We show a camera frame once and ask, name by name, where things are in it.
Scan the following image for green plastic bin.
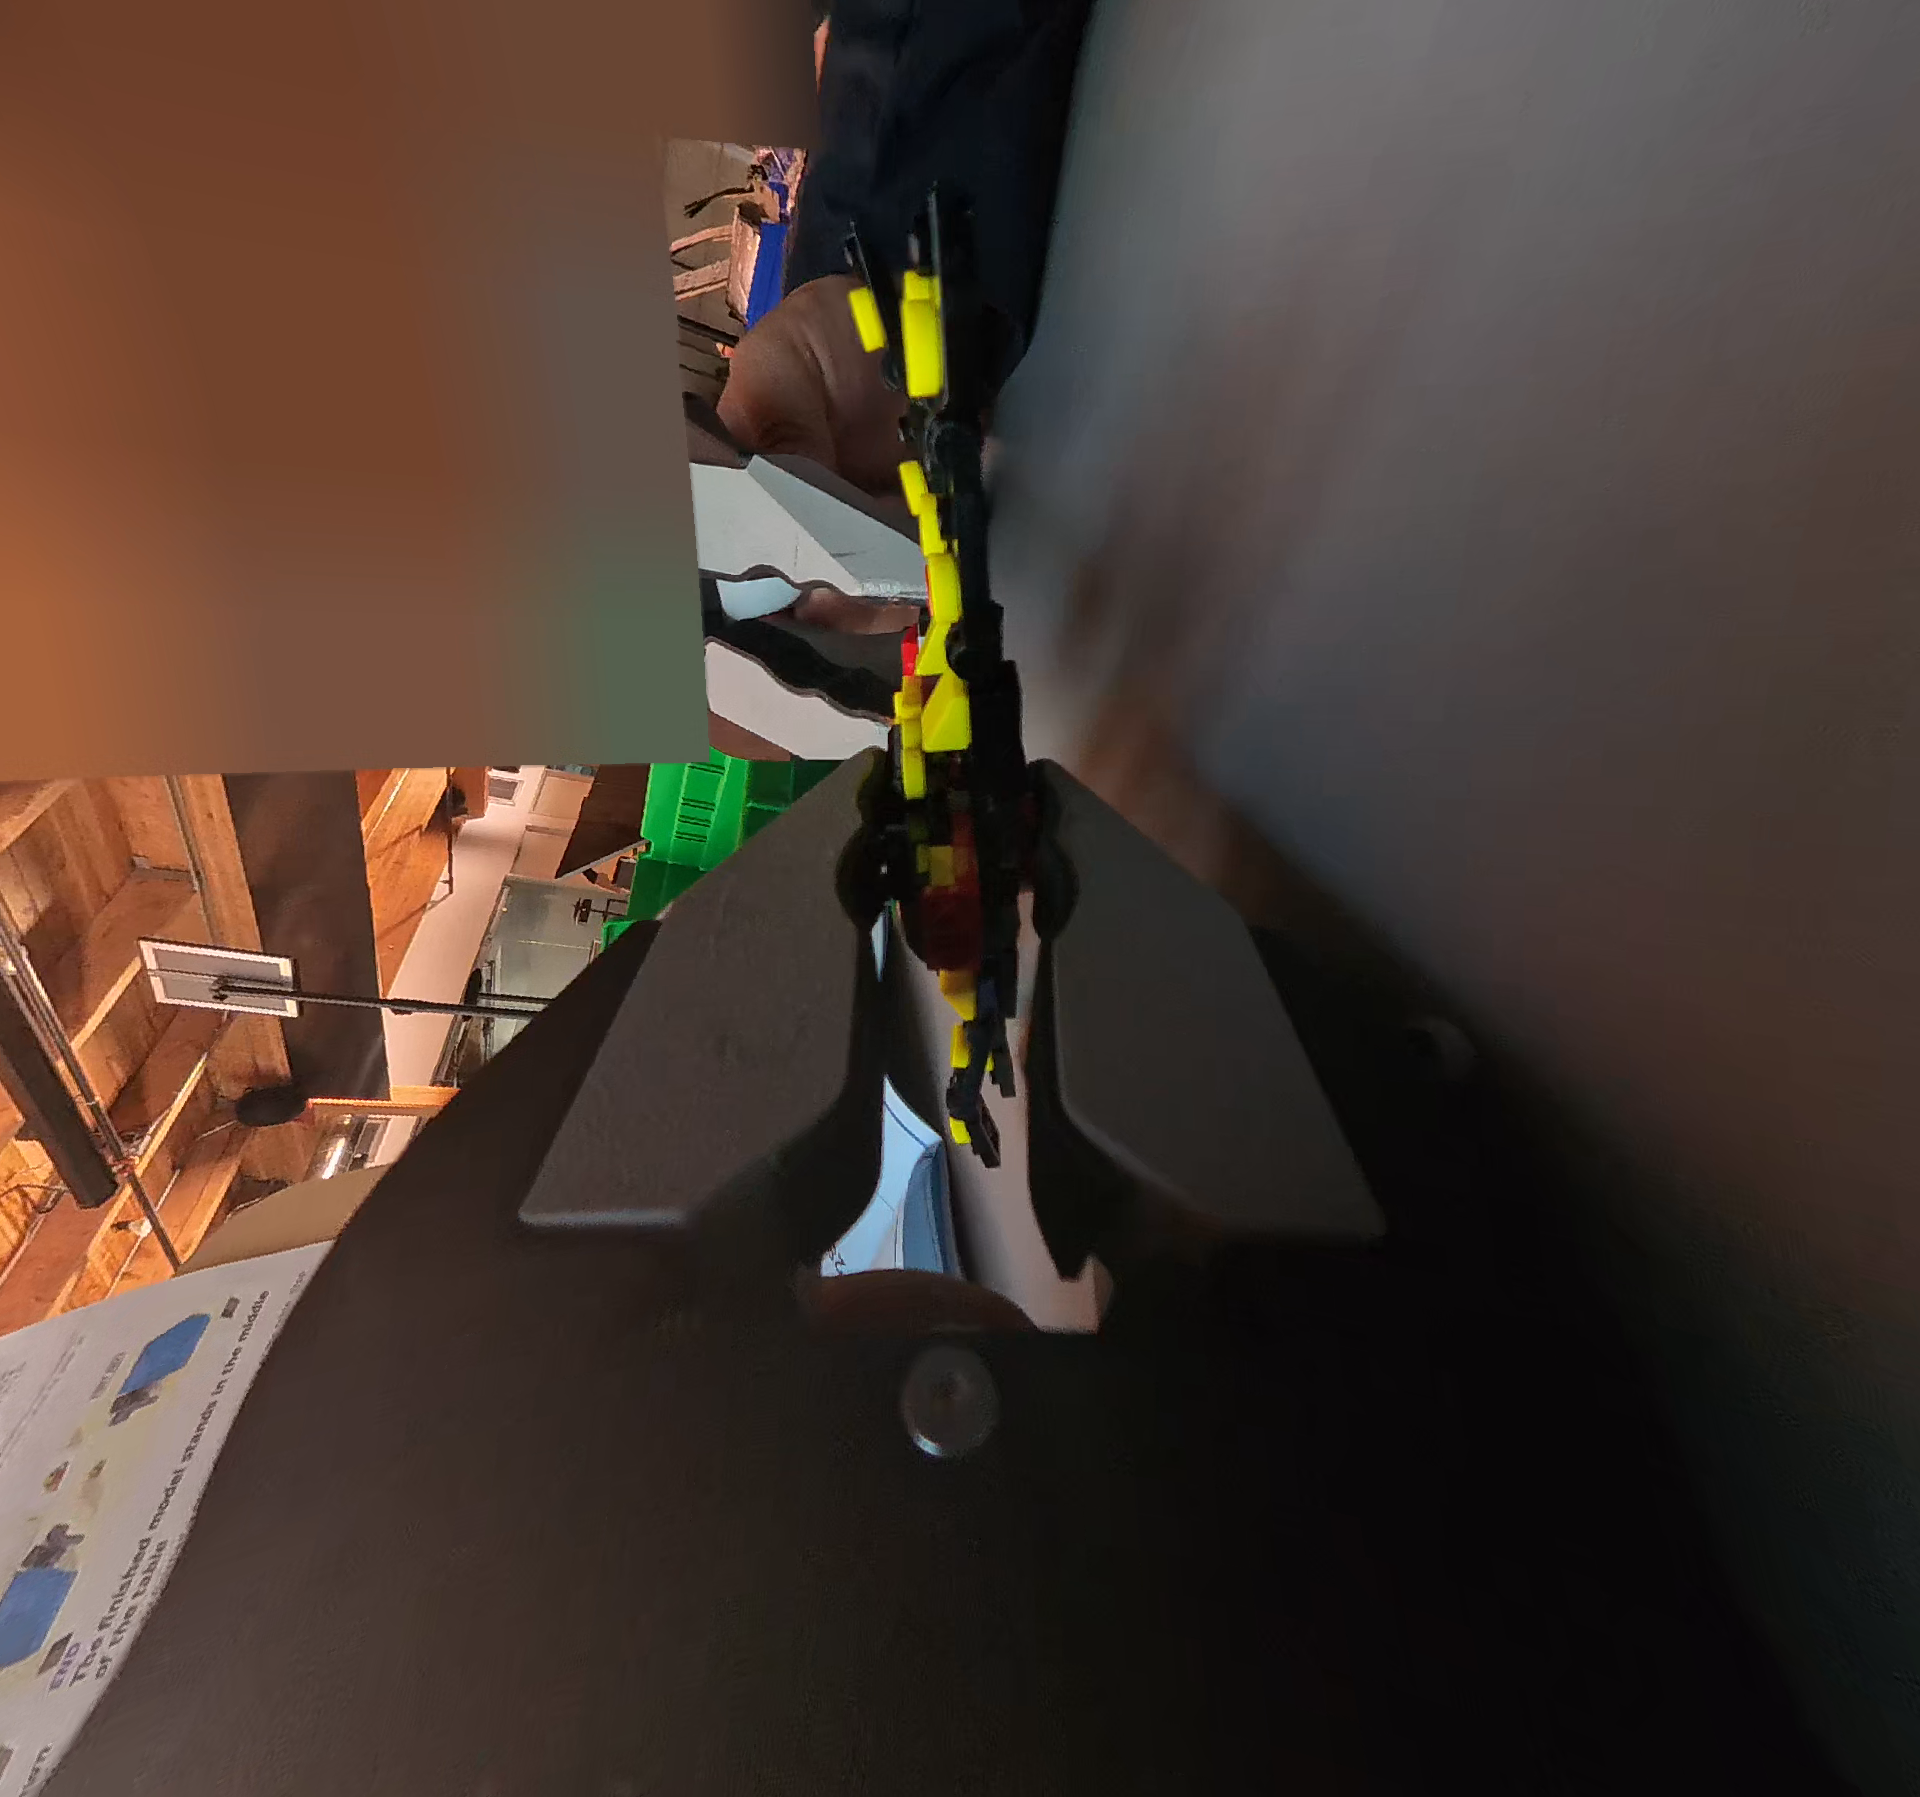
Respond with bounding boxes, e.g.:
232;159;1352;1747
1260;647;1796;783
601;752;846;948

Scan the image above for black ceiling beam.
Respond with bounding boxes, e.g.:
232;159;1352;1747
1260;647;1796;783
0;973;123;1213

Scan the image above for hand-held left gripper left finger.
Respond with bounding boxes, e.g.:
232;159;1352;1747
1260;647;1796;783
516;755;888;1233

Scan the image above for white lego instruction booklet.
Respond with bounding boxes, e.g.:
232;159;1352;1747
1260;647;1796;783
876;1077;970;1285

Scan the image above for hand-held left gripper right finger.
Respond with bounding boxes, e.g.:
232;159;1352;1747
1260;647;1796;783
1027;758;1390;1285

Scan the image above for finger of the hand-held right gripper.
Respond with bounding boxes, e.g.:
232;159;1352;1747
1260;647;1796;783
690;453;926;623
702;615;905;766

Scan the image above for white ceiling light panel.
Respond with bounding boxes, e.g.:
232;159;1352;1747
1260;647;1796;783
135;938;301;1023

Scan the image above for printed instruction sheet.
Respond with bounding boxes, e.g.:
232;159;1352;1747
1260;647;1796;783
0;1234;341;1797

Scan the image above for person's right hand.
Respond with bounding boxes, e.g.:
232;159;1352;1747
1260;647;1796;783
716;273;921;503

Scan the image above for black yellow red lego model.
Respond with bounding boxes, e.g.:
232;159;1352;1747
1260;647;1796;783
837;184;1056;1172

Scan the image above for person's right forearm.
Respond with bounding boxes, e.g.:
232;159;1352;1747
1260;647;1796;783
784;0;1145;381

